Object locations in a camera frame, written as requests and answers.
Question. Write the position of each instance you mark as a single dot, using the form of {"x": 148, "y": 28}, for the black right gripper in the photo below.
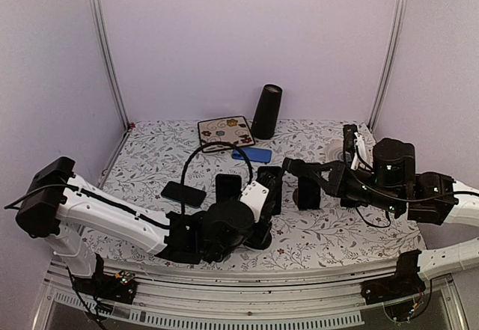
{"x": 336, "y": 182}

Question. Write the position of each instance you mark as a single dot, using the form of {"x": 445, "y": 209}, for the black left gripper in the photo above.
{"x": 267, "y": 218}

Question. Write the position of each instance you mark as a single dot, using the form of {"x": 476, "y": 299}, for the black tall phone holder stand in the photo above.
{"x": 261, "y": 237}

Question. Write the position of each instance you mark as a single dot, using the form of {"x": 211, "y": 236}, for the blue edged black phone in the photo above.
{"x": 308, "y": 194}

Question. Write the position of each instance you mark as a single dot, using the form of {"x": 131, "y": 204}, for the small black phone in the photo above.
{"x": 228, "y": 186}

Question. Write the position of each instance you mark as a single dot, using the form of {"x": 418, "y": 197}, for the teal cased dark phone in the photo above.
{"x": 191, "y": 197}

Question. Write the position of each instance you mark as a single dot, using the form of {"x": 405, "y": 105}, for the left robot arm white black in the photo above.
{"x": 56, "y": 194}

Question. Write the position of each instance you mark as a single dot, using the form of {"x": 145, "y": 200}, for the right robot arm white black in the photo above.
{"x": 393, "y": 185}

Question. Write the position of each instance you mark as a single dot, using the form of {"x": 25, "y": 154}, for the blue phone face down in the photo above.
{"x": 254, "y": 154}

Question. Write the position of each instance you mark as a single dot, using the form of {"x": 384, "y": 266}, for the brown round wooden coaster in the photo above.
{"x": 295, "y": 197}

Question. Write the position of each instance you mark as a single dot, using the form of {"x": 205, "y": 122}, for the black cylindrical speaker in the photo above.
{"x": 266, "y": 113}

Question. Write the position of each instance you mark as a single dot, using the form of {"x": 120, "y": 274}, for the floral square ceramic plate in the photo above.
{"x": 233, "y": 130}

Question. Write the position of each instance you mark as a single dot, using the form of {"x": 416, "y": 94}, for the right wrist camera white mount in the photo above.
{"x": 355, "y": 153}

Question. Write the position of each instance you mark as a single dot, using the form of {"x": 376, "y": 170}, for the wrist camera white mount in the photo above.
{"x": 254, "y": 196}
{"x": 355, "y": 153}

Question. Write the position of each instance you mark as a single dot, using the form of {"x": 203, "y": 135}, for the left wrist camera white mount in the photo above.
{"x": 254, "y": 196}

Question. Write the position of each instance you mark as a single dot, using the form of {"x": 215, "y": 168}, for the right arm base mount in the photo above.
{"x": 404, "y": 282}

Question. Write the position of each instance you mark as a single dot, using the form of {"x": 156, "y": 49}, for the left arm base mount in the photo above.
{"x": 120, "y": 287}

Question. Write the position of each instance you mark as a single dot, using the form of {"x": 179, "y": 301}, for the right aluminium frame post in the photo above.
{"x": 388, "y": 64}

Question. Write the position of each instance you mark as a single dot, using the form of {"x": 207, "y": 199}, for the aluminium frame post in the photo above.
{"x": 105, "y": 50}
{"x": 388, "y": 64}

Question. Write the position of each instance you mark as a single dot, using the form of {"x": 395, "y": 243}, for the left aluminium frame post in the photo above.
{"x": 105, "y": 50}

